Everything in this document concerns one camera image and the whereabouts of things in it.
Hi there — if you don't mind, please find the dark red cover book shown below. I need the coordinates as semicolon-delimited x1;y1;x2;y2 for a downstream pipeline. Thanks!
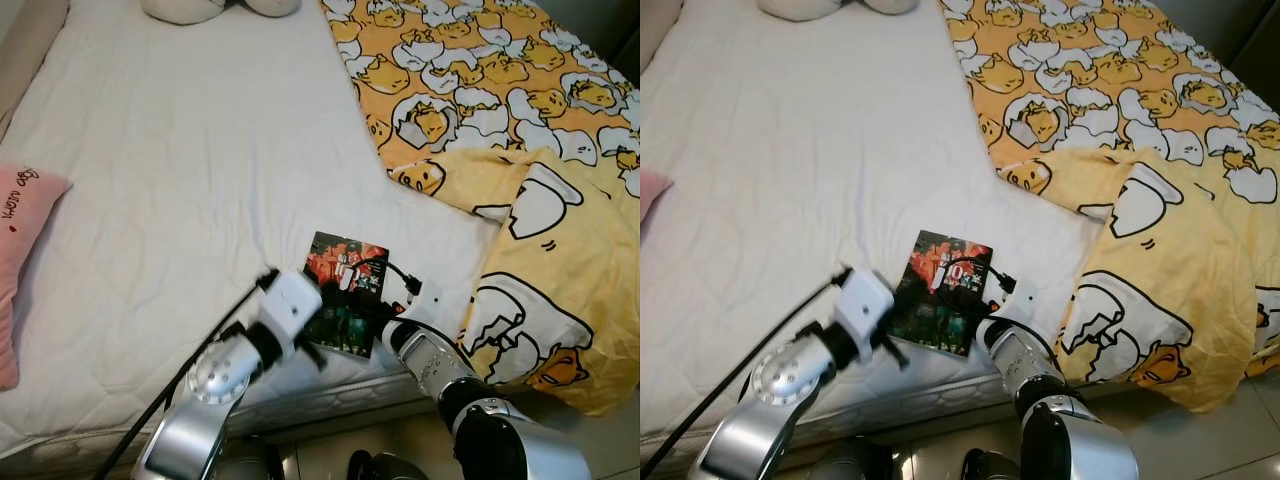
300;232;391;359
890;230;993;358

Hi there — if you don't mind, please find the grey robot left leg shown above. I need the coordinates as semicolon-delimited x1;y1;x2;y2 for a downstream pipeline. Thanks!
212;435;288;480
808;435;896;480

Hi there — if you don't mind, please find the black robot right leg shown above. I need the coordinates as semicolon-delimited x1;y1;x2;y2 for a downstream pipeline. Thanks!
960;448;1031;480
345;450;433;480

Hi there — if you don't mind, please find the yellow cartoon print blanket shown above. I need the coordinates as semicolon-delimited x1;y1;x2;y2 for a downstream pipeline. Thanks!
320;0;641;417
940;0;1280;414

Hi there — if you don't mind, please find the pink pillow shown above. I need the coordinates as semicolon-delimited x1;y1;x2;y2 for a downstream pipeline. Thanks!
0;163;73;391
640;168;674;227

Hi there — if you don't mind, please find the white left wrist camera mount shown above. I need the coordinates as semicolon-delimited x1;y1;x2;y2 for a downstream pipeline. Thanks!
833;268;896;341
255;270;323;349

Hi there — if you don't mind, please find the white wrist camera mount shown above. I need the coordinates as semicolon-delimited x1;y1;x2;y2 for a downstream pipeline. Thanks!
833;268;896;341
395;280;443;326
998;278;1041;323
255;270;323;349

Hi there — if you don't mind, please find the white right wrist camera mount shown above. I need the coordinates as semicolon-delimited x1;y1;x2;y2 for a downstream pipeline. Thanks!
998;278;1041;323
395;280;443;326

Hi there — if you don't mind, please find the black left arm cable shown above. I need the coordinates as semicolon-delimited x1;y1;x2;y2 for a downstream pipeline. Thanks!
100;266;282;480
642;266;854;480

